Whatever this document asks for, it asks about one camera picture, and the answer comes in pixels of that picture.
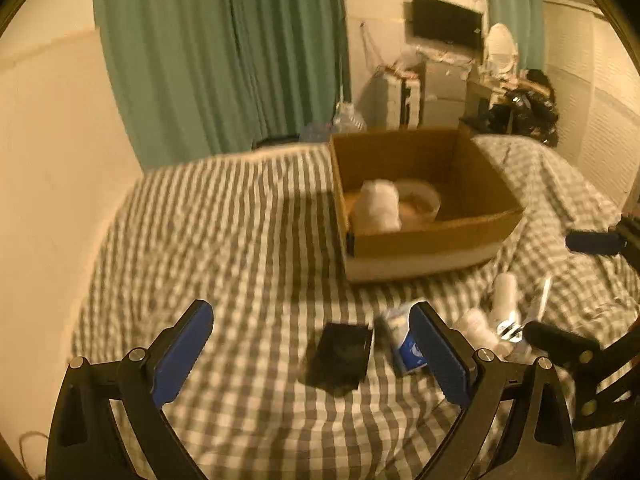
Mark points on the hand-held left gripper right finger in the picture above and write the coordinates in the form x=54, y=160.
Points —
x=440, y=355

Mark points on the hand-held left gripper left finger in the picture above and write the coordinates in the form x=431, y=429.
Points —
x=182, y=355

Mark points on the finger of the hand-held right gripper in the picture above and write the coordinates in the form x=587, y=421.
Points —
x=595, y=242
x=565, y=345

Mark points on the blue and white packet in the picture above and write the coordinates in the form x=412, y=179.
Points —
x=400, y=340

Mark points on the cardboard box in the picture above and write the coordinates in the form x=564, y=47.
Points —
x=430, y=250

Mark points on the white plastic bottle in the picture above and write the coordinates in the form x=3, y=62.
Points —
x=477, y=327
x=505, y=297

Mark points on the shiny metal clip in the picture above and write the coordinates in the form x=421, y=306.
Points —
x=511, y=329

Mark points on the black flat pouch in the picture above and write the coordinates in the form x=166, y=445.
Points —
x=337, y=357

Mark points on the black bag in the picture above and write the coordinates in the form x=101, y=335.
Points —
x=530, y=105

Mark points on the white round bowl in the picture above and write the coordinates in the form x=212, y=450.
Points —
x=425, y=197

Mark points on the white plastic roll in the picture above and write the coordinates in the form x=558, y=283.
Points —
x=377, y=207

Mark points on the grey cabinet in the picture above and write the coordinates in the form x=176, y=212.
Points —
x=445, y=92

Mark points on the white fan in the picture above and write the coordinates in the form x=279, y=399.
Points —
x=501, y=47

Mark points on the narrow green curtain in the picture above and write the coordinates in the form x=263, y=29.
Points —
x=515, y=10

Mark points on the clear plastic water bottle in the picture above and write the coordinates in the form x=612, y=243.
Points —
x=349, y=119

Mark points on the wide green curtain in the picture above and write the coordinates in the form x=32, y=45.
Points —
x=210, y=60

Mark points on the black wall television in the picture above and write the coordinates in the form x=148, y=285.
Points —
x=445, y=22

